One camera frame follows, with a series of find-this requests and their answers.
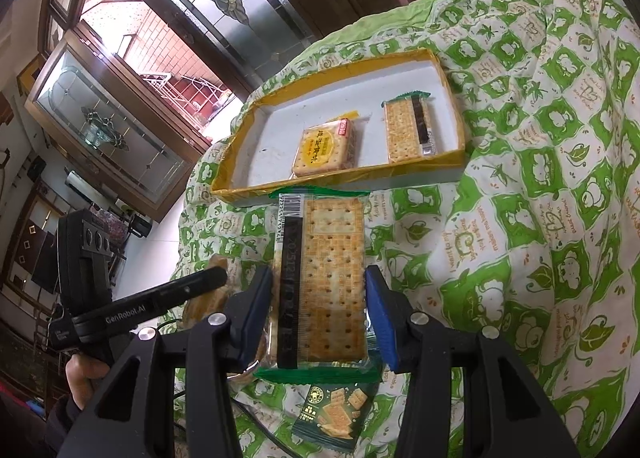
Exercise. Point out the yellow label square cracker packet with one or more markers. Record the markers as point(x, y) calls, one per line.
point(325, 147)

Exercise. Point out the yellow-edged white tray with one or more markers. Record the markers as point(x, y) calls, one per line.
point(280, 137)

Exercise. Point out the person's left hand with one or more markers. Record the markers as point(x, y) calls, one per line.
point(80, 383)

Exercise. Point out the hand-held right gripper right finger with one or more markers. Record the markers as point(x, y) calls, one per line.
point(387, 318)

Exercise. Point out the long cracker packet green ends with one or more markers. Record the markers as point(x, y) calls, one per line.
point(402, 130)
point(332, 278)

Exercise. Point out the white metal rack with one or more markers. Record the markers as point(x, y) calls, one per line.
point(185, 92)

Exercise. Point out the dark green cracker packet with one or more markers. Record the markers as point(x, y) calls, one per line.
point(332, 418)

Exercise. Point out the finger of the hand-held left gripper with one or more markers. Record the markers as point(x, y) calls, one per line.
point(195, 288)

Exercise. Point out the round cracker packet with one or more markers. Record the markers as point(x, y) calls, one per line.
point(200, 312)

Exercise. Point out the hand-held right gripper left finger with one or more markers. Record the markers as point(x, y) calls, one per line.
point(255, 318)

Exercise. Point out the green printed blanket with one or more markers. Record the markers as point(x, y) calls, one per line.
point(525, 188)

